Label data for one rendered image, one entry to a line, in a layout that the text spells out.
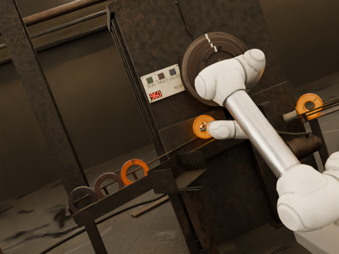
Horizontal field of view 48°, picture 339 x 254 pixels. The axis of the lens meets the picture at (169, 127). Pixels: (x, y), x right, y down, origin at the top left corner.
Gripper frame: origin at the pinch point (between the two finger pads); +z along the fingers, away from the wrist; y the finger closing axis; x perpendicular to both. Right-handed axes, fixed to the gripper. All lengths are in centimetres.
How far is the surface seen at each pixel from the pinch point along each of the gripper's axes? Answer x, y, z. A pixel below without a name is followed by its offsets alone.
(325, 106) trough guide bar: -12, 69, -25
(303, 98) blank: -4, 61, -17
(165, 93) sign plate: 26.7, -14.9, 11.7
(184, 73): 35.2, -1.1, -1.2
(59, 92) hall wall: 65, -141, 611
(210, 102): 12.3, 7.9, -2.4
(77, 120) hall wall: -3, -128, 608
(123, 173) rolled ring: -10, -59, -1
